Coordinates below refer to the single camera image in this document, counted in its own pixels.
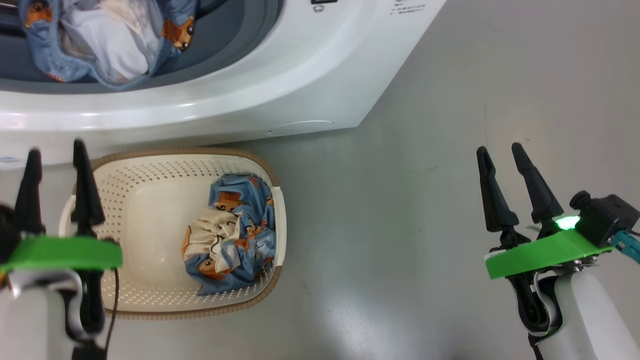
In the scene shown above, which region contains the white washing machine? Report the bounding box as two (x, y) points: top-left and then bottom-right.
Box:
(0, 0), (448, 172)

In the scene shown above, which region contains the teal right camera connector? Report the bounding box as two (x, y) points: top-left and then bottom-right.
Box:
(611, 229), (640, 264)

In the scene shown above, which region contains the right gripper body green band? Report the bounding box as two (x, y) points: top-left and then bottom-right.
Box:
(483, 229), (614, 338)

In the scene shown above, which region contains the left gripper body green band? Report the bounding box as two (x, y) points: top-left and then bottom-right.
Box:
(0, 234), (124, 345)

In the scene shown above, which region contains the thin dark left gripper cable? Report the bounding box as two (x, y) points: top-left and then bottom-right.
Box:
(102, 266), (121, 360)

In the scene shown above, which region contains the round white filter cover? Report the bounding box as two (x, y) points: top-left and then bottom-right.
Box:
(271, 119), (334, 134)

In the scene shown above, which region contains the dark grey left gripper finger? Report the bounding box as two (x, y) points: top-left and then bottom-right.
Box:
(70, 139), (107, 238)
(14, 148), (47, 237)

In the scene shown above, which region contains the blue cartoon print garment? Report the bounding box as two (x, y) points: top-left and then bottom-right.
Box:
(19, 0), (199, 92)
(181, 173), (277, 296)

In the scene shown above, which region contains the cream perforated laundry basket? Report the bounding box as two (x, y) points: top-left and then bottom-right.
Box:
(58, 147), (288, 321)

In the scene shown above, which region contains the printed text warning label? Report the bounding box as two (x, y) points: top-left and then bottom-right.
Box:
(391, 0), (427, 16)

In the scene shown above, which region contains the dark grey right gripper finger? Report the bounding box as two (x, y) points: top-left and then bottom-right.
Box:
(511, 142), (566, 237)
(476, 146), (532, 248)

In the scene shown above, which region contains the grey rubber door seal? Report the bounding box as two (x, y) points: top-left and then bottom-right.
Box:
(0, 0), (284, 95)

